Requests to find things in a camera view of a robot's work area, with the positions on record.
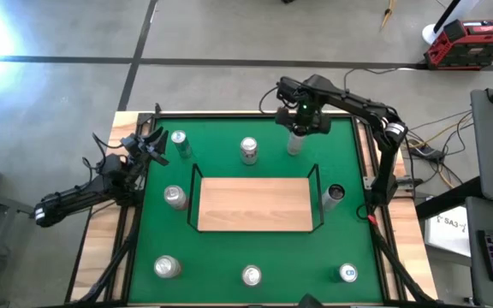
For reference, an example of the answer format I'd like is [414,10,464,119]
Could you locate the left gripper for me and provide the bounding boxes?
[120,127,170,172]

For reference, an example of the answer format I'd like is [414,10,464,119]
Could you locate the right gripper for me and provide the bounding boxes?
[275,100,333,136]

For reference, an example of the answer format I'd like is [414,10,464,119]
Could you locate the slim white can dark top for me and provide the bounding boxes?
[286,127,308,157]
[321,183,346,213]

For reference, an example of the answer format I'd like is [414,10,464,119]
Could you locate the silver can red print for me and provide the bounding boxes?
[163,184,190,211]
[152,254,183,280]
[241,264,263,287]
[239,136,259,166]

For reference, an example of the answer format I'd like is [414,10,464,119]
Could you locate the dark can blue tab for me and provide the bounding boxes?
[330,262,359,284]

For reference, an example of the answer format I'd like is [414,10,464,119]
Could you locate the black power strip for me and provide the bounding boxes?
[415,144,444,160]

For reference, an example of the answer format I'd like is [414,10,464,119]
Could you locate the green table mat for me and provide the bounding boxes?
[128,117,384,305]

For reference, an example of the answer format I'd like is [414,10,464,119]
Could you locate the white black tower fan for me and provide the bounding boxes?
[420,0,481,45]

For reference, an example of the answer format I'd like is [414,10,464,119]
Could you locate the white paper sign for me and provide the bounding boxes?
[424,204,472,258]

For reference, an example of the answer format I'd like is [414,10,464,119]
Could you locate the person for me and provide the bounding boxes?
[298,293,325,308]

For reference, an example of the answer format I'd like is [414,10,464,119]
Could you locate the red black tool case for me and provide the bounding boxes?
[423,16,493,72]

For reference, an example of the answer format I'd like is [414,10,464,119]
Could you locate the dark grey desk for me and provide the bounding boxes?
[464,196,493,308]

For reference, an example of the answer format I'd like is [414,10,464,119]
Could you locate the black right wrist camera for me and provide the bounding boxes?
[275,75,303,106]

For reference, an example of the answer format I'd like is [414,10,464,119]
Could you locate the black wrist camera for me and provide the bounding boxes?
[100,153,123,176]
[275,75,303,106]

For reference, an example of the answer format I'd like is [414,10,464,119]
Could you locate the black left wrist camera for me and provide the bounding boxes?
[100,153,123,176]

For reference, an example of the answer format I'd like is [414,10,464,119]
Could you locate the black table frame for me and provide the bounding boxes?
[116,110,401,307]

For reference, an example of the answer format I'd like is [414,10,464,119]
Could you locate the black floor cable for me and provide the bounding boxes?
[342,66,428,93]

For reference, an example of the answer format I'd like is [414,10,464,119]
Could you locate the wooden shelf black wire sides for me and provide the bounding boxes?
[186,162,325,234]

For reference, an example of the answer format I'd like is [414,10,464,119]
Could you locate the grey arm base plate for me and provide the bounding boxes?
[362,175,415,193]

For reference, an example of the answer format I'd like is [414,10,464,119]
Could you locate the black diagonal frame strut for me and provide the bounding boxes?
[77,200,143,305]
[368,213,438,305]

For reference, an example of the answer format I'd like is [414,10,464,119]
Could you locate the yellow hanging cord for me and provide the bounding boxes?
[378,0,398,31]

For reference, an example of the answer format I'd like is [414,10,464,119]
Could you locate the yellow floor cable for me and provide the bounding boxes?
[404,114,474,189]

